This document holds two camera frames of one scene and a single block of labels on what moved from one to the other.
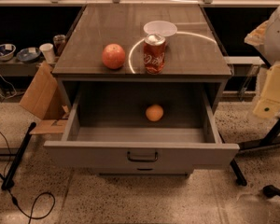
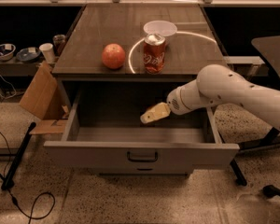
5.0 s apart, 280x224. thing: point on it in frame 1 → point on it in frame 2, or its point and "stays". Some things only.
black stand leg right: (238, 173) stays
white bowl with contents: (4, 51) stays
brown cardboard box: (43, 98) stays
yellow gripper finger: (275, 91) → (160, 110)
